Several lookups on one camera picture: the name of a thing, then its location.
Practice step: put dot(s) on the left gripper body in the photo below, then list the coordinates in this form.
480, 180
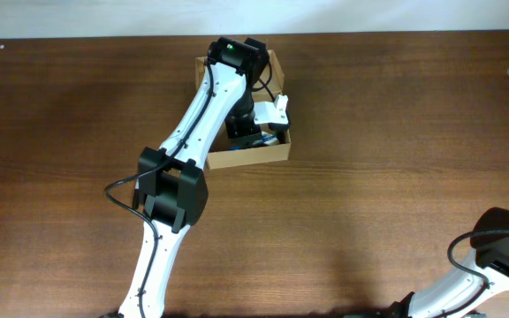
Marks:
241, 122

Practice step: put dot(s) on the brown cardboard box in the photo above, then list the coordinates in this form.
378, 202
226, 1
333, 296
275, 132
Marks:
219, 155

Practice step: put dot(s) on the white masking tape roll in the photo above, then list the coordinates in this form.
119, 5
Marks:
269, 139

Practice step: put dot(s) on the black permanent marker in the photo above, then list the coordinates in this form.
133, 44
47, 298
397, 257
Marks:
136, 199

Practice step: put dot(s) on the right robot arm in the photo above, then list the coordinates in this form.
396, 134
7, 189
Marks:
480, 260

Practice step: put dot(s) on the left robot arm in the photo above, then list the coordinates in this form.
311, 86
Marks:
170, 191

